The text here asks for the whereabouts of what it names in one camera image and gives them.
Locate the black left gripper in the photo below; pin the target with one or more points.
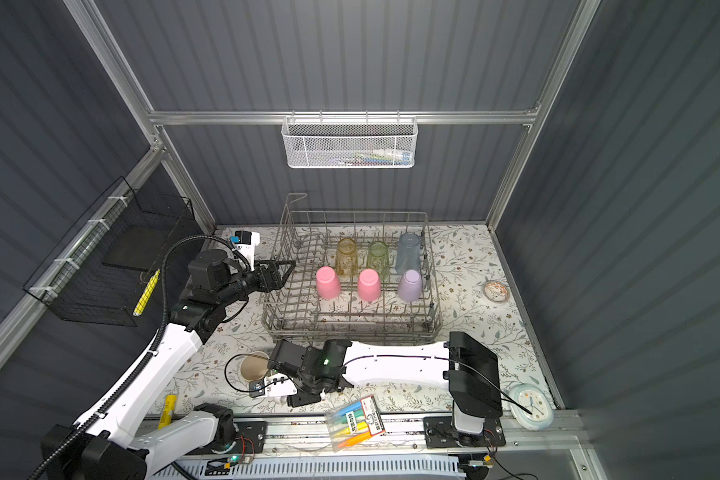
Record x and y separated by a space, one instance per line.
276 281

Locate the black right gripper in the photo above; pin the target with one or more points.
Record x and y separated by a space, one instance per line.
303 397

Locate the pink cup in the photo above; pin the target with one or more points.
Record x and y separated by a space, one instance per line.
328 284
369 285

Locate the yellow glass tumbler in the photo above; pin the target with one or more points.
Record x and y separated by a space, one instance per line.
347 257

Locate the green glass tumbler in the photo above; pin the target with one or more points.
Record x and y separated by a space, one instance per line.
378 258

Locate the purple cup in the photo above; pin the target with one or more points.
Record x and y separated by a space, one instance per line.
410 286

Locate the blue plastic tumbler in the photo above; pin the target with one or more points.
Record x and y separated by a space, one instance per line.
408 253

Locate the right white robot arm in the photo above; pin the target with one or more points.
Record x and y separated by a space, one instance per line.
460 366

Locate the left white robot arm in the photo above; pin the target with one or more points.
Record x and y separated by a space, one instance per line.
102 443

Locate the white mug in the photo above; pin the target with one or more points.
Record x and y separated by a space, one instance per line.
279 385

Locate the beige cup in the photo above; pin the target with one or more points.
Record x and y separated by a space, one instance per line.
254 366

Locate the highlighter marker pack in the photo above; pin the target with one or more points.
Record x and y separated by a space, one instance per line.
354 423

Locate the yellow highlighter in basket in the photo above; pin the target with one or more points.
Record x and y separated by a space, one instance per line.
146 294

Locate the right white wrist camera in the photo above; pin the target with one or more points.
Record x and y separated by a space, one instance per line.
256 389

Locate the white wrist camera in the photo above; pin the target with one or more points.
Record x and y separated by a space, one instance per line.
245 243
256 389

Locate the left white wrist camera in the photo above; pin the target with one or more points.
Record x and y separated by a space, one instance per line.
245 243

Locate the grey wire dish rack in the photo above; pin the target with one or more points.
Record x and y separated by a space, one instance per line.
310 238

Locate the white mesh wall basket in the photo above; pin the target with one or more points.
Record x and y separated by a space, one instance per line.
358 145

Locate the yellow marker on rail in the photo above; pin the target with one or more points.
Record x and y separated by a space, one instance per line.
167 411

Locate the black wire wall basket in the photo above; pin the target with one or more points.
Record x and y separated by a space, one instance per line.
101 276

